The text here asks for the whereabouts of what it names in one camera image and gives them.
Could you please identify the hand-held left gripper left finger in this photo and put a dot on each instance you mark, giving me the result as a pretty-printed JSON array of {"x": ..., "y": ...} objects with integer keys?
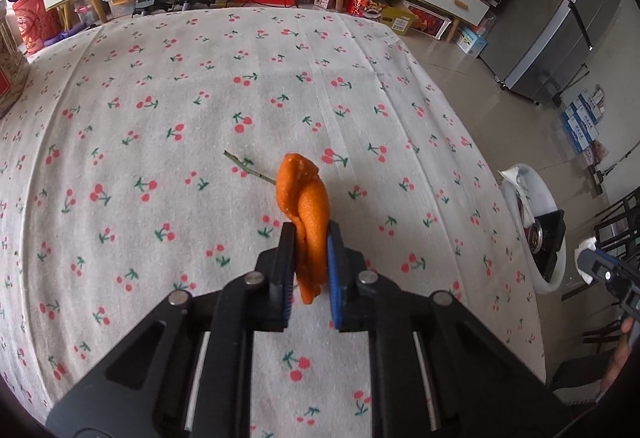
[{"x": 287, "y": 288}]

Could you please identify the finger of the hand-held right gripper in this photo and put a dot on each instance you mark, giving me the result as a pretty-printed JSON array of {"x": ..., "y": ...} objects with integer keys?
[{"x": 617, "y": 283}]

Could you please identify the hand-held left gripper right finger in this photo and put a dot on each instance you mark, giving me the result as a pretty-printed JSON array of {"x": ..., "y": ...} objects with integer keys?
[{"x": 335, "y": 278}]

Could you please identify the white tissue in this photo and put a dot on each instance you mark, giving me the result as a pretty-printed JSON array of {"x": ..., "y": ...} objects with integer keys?
[{"x": 586, "y": 244}]

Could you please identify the black plastic tray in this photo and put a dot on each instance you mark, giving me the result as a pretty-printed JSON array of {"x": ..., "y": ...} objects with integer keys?
[{"x": 550, "y": 253}]

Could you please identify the orange peel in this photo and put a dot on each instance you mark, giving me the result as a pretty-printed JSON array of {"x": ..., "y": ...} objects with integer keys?
[{"x": 310, "y": 208}]

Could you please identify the white trash bin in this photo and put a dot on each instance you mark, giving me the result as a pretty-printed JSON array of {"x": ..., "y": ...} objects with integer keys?
[{"x": 537, "y": 188}]

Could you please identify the person's right hand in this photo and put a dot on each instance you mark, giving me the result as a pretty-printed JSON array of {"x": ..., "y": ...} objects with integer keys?
[{"x": 622, "y": 353}]

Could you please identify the black chair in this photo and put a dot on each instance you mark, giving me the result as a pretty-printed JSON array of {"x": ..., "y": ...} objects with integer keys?
[{"x": 617, "y": 218}]

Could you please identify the thin green stem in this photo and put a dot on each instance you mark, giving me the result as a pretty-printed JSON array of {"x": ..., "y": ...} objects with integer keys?
[{"x": 245, "y": 166}]

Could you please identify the stack of blue white boxes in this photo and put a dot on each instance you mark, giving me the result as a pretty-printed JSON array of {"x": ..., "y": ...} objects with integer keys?
[{"x": 582, "y": 122}]

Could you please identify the grey refrigerator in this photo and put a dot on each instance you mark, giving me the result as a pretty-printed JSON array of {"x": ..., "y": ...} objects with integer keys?
[{"x": 550, "y": 32}]

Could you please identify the yellow cardboard box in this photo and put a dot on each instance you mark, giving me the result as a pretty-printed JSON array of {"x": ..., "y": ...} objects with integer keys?
[{"x": 399, "y": 20}]

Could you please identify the red gift box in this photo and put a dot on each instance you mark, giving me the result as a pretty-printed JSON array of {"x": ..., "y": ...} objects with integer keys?
[{"x": 430, "y": 22}]

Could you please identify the blue white box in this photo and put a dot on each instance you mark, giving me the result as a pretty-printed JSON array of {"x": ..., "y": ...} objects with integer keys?
[{"x": 471, "y": 40}]

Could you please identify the red snack box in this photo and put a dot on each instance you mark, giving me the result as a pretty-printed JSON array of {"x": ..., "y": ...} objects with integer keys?
[{"x": 365, "y": 5}]

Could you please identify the clear plastic storage box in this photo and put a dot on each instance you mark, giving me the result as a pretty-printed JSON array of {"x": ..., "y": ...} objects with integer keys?
[{"x": 119, "y": 1}]

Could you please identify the clear jar red label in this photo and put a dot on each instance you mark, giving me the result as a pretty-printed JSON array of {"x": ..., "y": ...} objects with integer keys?
[{"x": 10, "y": 67}]

